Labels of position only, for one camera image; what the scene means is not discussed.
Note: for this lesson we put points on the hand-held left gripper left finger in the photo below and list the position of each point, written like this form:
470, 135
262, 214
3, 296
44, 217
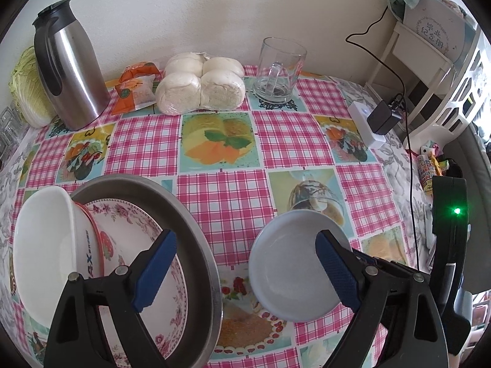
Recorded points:
153, 272

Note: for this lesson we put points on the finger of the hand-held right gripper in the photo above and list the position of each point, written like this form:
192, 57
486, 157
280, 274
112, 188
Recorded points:
368, 259

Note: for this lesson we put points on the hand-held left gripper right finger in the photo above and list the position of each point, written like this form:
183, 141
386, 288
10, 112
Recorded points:
337, 272

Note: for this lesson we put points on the large stainless steel basin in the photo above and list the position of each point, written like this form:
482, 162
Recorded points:
191, 245

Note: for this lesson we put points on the plain white square bowl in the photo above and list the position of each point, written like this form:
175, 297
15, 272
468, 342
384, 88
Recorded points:
287, 260

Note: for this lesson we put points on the round pink floral plate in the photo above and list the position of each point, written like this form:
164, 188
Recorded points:
130, 226

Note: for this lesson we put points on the strawberry print bowl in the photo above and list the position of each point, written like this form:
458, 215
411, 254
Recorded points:
96, 237

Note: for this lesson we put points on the colourful small packet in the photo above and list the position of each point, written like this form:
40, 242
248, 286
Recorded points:
427, 168

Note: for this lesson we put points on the white lattice basket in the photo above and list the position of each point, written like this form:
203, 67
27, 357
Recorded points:
460, 103

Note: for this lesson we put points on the pink checked tablecloth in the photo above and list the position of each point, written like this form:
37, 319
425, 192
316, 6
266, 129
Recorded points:
230, 195

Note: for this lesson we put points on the white power strip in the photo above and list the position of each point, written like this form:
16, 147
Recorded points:
360, 122

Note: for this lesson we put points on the grey printed card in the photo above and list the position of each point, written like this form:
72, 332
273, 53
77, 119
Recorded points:
433, 27

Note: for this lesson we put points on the orange snack packet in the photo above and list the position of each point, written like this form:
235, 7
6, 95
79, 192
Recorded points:
134, 96
140, 71

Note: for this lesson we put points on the bag of white steamed buns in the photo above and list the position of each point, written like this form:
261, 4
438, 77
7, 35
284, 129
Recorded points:
199, 84

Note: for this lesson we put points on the clear glass tumbler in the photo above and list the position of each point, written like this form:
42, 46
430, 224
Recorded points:
11, 130

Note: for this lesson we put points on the clear glass mug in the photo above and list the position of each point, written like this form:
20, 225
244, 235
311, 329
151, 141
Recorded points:
280, 69

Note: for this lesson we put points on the stainless steel thermos jug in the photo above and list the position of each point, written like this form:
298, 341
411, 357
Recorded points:
73, 73

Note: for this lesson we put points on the napa cabbage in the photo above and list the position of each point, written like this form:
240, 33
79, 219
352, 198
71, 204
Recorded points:
27, 88

